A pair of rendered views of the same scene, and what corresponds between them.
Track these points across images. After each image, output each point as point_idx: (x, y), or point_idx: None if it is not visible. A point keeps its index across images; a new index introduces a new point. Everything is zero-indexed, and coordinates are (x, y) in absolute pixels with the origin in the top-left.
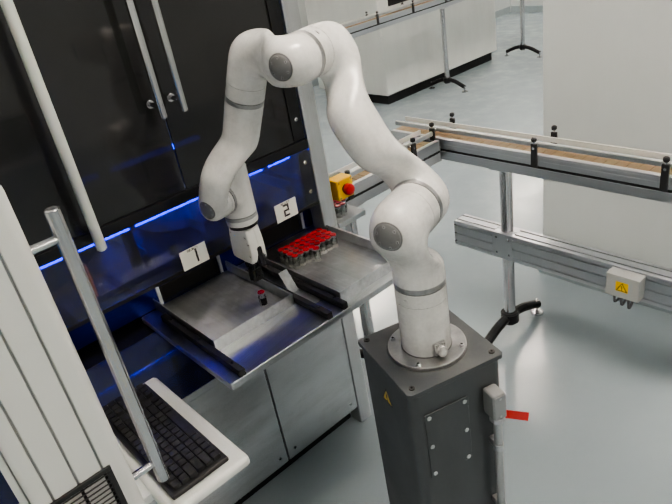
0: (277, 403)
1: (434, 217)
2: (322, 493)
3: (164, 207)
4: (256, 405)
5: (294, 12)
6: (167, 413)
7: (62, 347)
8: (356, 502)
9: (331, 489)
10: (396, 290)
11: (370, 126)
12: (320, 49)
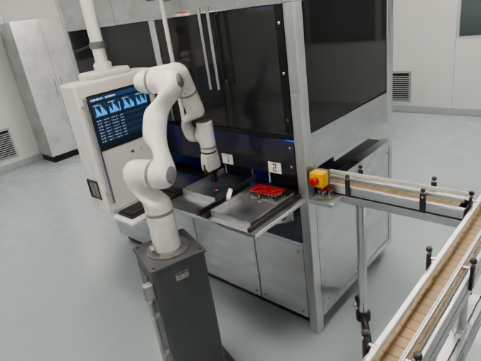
0: (258, 262)
1: (138, 179)
2: (252, 321)
3: (217, 129)
4: (248, 251)
5: (293, 56)
6: None
7: (85, 138)
8: (245, 337)
9: (255, 325)
10: None
11: (143, 124)
12: (143, 81)
